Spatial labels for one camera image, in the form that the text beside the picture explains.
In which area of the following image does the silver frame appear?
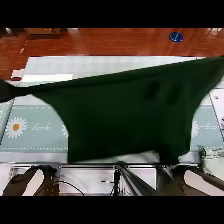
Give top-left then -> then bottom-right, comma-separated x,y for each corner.
0,146 -> 224,197

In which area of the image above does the dark green T-shirt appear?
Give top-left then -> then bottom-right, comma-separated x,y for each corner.
0,55 -> 224,165

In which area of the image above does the black cable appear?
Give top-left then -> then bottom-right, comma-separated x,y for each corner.
53,180 -> 85,197

